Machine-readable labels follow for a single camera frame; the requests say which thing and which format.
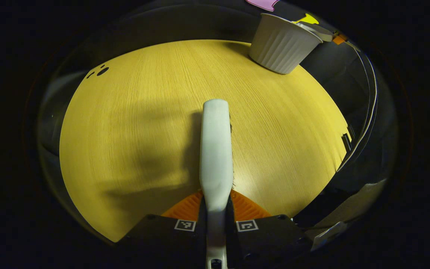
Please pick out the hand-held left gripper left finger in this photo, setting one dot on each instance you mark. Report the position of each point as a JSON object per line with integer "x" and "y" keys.
{"x": 162, "y": 239}

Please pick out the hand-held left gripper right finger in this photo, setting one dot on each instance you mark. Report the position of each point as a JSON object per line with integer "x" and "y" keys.
{"x": 271, "y": 239}

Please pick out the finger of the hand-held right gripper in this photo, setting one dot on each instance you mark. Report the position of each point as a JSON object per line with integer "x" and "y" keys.
{"x": 338, "y": 39}

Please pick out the white dustpan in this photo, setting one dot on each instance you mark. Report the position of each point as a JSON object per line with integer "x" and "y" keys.
{"x": 317, "y": 33}

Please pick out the grey ribbed garbage bin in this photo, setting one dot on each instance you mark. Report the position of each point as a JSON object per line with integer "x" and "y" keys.
{"x": 280, "y": 48}

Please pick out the small white broom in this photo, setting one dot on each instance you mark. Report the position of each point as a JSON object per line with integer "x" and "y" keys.
{"x": 215, "y": 149}

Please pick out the black desk edge bracket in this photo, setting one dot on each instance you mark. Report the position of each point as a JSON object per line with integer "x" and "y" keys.
{"x": 345, "y": 142}
{"x": 351, "y": 131}

